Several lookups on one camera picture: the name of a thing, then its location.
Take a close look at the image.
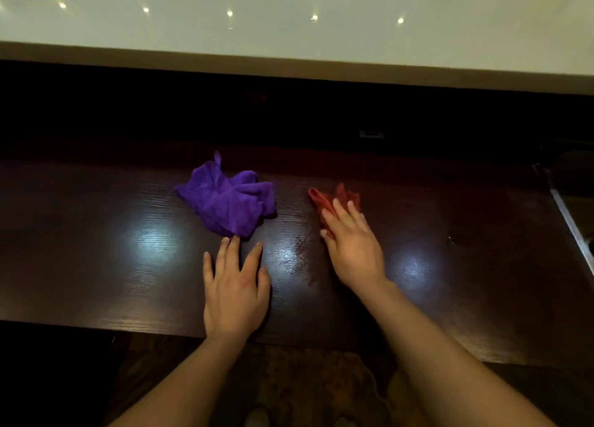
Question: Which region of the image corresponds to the person's left hand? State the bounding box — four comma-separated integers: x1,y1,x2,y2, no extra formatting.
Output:
202,235,272,344

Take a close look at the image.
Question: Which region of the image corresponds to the person's right hand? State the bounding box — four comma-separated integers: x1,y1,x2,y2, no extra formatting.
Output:
319,198,389,294

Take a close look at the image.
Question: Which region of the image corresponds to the red cloth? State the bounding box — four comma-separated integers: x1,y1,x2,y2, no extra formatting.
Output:
308,183,362,233

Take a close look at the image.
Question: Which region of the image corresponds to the purple cloth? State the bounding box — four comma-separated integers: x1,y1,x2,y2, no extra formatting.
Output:
174,150,278,239

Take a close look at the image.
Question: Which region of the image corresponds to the person's left forearm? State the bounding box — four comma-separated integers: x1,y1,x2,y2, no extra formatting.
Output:
109,334,249,427

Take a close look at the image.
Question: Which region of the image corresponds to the person's right forearm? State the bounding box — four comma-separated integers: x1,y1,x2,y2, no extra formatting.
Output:
357,280,556,427

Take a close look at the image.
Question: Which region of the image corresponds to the person's left shoe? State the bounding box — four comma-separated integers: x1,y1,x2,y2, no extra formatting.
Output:
243,408,270,427

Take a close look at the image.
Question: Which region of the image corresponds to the dark wooden countertop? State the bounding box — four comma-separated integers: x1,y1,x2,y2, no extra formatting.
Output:
0,143,594,372

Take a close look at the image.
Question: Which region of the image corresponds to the stainless steel sink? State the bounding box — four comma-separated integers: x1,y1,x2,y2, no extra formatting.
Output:
533,152,594,274

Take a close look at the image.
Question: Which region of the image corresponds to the white raised bar ledge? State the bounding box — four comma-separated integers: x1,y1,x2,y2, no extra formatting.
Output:
0,0,594,96

